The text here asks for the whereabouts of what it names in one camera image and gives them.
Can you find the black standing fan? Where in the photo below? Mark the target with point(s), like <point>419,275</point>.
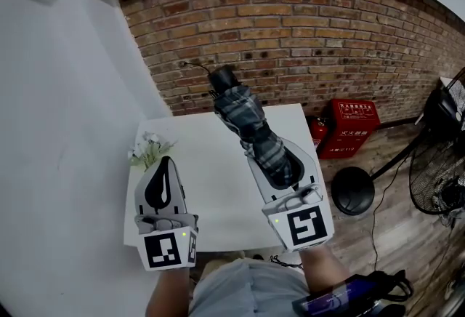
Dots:
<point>352,192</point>

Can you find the red fire equipment box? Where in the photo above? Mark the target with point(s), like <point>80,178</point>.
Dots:
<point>348,130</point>

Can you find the white table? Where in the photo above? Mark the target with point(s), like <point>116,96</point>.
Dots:
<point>210,163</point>

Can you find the person's light blue shirt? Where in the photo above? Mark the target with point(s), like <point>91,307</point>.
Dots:
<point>247,290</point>

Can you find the red fire extinguisher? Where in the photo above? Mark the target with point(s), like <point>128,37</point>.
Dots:
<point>318,132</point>

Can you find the person's khaki trousers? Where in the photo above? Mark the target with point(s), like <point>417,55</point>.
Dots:
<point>221,262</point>

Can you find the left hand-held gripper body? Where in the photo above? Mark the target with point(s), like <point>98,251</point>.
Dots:
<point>161,252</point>

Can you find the person's black right shoe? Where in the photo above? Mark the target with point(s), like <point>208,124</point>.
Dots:
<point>258,257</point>

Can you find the person's left forearm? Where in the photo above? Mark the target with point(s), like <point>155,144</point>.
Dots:
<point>169,293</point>

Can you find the black device with screen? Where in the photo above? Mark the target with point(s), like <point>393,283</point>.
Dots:
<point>338,299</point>

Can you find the person's right forearm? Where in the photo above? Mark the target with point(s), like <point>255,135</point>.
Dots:
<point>323,272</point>

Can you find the dark plaid umbrella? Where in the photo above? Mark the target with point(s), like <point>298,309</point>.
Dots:
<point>243,112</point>

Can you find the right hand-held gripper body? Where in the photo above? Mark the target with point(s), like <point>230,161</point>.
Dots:
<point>305,224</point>

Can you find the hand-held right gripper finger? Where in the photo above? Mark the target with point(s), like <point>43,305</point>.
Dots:
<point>311,170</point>
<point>262,188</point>

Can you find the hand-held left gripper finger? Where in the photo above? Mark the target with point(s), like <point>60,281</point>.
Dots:
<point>140,199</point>
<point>178,201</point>

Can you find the artificial flower bouquet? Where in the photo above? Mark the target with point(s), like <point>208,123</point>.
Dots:
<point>150,150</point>

